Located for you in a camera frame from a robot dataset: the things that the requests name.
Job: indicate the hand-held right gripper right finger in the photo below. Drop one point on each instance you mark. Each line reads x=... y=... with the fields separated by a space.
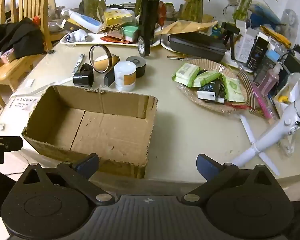
x=207 y=167

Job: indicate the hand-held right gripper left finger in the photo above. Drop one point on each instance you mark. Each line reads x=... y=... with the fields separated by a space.
x=86 y=165

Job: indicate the brown cardboard box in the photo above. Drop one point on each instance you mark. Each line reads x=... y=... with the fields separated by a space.
x=110 y=135

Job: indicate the black cylindrical holder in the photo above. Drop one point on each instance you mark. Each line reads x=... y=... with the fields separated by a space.
x=83 y=79

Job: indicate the black phone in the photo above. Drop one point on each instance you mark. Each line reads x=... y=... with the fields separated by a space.
x=108 y=78

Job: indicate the white plastic jar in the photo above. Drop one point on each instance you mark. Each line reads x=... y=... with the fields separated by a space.
x=125 y=76

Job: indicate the amber tape roll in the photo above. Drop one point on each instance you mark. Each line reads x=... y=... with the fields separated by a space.
x=112 y=62

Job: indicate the wide black tape roll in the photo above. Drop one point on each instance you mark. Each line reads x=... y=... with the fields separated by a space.
x=137 y=67

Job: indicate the narrow black tape roll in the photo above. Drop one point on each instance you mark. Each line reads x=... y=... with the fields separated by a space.
x=143 y=46

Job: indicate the small white block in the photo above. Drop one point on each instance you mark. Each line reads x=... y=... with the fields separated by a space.
x=0 y=126

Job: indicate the printed paper sheet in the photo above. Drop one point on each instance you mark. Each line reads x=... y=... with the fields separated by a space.
x=23 y=103

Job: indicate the small white card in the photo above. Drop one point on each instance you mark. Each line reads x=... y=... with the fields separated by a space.
x=30 y=82

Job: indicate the white gimbal tripod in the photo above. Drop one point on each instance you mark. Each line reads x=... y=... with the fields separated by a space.
x=265 y=135

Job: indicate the red ribbon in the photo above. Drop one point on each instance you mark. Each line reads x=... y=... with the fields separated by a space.
x=236 y=106

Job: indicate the large wooden chair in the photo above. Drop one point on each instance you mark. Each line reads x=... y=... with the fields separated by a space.
x=15 y=70

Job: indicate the black white small box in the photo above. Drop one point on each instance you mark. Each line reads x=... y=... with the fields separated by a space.
x=209 y=90

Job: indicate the pink pen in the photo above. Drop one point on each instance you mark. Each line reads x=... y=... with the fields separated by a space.
x=262 y=102

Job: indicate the pink white plastic bag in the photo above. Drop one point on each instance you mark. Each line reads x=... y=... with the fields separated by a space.
x=0 y=57

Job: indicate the striped woven ribbon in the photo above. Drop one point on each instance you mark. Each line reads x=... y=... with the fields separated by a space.
x=248 y=87

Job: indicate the green wipe pack with barcode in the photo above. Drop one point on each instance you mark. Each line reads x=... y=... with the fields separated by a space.
x=187 y=72

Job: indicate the paper lined wicker basket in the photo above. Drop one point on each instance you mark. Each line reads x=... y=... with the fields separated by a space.
x=212 y=66

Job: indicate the patterned flat stick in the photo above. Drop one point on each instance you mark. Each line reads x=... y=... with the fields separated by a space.
x=78 y=63

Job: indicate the black cloth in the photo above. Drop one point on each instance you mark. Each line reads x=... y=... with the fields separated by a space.
x=17 y=37

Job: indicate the pink sanitizer bottle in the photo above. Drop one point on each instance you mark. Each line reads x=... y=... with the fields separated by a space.
x=267 y=77

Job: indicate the dark grey zip case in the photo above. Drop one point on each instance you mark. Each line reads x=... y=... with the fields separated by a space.
x=197 y=46

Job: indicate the long white tray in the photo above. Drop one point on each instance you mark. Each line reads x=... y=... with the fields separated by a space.
x=95 y=39

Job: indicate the white sock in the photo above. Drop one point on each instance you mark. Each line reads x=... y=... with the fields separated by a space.
x=77 y=35

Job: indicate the white plate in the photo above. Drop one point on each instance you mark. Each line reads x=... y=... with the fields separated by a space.
x=165 y=45

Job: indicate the black white carton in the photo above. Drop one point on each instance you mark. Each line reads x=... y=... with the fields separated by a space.
x=258 y=48

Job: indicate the red packet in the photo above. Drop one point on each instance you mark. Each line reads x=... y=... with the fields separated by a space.
x=112 y=39

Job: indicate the black gold box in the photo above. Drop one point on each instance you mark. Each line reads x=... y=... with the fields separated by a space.
x=71 y=25

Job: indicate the small black tripod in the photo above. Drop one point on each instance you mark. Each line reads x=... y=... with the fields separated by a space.
x=231 y=33

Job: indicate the brown burlap pouch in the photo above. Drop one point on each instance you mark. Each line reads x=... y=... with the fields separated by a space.
x=113 y=30

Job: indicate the green tissue pack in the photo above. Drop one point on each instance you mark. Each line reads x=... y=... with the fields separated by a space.
x=130 y=32

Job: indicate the brown paper envelope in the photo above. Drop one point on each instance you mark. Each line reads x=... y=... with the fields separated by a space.
x=187 y=26

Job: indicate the white lotion bottle blue label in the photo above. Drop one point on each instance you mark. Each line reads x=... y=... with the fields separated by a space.
x=86 y=21

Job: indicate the yellow plastic bag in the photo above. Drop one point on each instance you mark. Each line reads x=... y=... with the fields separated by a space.
x=275 y=36

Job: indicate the yellow carton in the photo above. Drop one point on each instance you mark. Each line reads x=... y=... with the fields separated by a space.
x=118 y=16

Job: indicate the black thermos bottle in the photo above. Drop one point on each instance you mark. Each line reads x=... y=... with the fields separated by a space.
x=148 y=17

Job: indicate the blue plastic bag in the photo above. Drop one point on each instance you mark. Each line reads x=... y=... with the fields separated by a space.
x=261 y=13

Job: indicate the glass vase with bamboo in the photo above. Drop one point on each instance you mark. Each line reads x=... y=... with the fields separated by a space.
x=242 y=7

